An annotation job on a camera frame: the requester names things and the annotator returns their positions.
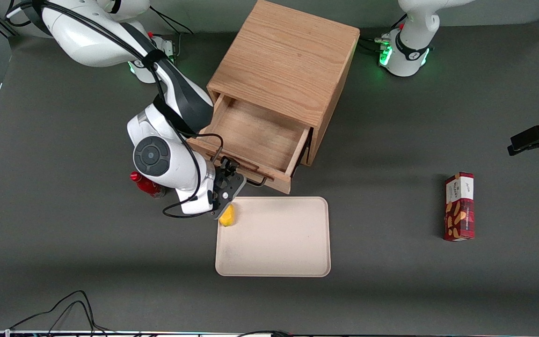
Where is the gray wrist camera mount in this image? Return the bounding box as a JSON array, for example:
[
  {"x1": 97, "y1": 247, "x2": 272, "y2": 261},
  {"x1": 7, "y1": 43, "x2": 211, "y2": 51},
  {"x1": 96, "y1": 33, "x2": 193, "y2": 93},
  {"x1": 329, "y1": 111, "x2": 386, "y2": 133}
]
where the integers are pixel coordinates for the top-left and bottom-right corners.
[{"x1": 210, "y1": 172, "x2": 248, "y2": 220}]

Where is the red bottle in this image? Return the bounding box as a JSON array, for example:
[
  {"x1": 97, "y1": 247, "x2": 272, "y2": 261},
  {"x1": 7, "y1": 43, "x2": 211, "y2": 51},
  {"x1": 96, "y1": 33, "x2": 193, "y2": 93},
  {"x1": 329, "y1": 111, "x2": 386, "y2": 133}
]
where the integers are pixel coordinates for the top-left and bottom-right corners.
[{"x1": 130, "y1": 171, "x2": 165, "y2": 199}]

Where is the red snack box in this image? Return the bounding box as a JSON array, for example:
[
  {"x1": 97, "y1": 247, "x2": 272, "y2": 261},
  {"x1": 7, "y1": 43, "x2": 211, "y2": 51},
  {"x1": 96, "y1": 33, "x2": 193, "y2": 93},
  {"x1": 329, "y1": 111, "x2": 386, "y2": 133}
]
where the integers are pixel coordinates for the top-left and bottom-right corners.
[{"x1": 443, "y1": 172, "x2": 475, "y2": 242}]

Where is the yellow lemon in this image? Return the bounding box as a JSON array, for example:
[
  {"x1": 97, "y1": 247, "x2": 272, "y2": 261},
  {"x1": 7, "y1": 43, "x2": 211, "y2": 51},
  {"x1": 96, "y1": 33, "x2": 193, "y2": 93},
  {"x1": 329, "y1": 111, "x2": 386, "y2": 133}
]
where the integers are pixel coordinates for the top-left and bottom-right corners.
[{"x1": 219, "y1": 205, "x2": 236, "y2": 227}]

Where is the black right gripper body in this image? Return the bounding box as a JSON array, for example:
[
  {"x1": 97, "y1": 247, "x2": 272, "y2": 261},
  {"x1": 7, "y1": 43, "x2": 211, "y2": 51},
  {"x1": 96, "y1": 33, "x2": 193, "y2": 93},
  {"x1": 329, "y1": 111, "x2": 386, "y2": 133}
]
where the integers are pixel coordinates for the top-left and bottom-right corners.
[{"x1": 211, "y1": 171, "x2": 233, "y2": 213}]

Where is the black floor cable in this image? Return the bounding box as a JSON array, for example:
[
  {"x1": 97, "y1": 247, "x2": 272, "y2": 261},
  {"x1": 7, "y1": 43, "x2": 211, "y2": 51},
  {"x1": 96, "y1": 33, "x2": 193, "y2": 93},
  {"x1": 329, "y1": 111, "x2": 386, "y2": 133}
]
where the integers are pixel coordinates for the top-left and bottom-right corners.
[
  {"x1": 10, "y1": 290, "x2": 111, "y2": 336},
  {"x1": 57, "y1": 300, "x2": 106, "y2": 336},
  {"x1": 237, "y1": 330, "x2": 294, "y2": 337}
]

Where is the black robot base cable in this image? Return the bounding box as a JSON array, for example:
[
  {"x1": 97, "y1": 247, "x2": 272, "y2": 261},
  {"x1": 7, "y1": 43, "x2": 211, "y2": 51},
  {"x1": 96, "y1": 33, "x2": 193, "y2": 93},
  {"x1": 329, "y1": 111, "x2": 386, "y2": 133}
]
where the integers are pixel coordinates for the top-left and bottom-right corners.
[
  {"x1": 357, "y1": 35, "x2": 392, "y2": 53},
  {"x1": 149, "y1": 6, "x2": 194, "y2": 58}
]

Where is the cream plastic tray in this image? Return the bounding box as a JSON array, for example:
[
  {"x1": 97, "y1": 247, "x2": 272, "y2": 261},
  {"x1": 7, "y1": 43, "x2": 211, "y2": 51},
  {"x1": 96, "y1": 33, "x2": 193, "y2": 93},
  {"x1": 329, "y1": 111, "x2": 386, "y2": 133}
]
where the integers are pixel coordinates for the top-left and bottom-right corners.
[{"x1": 215, "y1": 197, "x2": 331, "y2": 278}]

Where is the black metal drawer handle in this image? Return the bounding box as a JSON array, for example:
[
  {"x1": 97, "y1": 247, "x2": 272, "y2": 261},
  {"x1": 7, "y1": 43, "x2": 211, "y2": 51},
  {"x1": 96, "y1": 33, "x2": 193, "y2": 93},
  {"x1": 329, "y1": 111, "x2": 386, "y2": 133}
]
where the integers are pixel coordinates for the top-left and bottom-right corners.
[{"x1": 212, "y1": 147, "x2": 269, "y2": 188}]

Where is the wooden drawer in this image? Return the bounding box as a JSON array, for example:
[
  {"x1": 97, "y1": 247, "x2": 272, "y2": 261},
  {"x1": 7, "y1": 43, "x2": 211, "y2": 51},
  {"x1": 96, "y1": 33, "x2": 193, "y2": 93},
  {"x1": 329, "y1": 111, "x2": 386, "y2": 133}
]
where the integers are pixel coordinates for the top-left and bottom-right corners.
[{"x1": 187, "y1": 93, "x2": 312, "y2": 195}]

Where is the wooden drawer cabinet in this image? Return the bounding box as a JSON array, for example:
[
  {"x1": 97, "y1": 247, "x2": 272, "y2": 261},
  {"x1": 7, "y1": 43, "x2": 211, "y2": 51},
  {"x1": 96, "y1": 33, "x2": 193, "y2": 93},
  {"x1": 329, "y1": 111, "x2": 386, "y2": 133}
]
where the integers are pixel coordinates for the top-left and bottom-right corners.
[{"x1": 206, "y1": 0, "x2": 361, "y2": 167}]

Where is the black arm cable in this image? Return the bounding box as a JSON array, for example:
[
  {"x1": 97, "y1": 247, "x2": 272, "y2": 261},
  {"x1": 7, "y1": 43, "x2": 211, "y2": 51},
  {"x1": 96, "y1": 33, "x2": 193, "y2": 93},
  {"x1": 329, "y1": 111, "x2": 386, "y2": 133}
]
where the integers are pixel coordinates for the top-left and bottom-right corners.
[{"x1": 7, "y1": 0, "x2": 226, "y2": 219}]

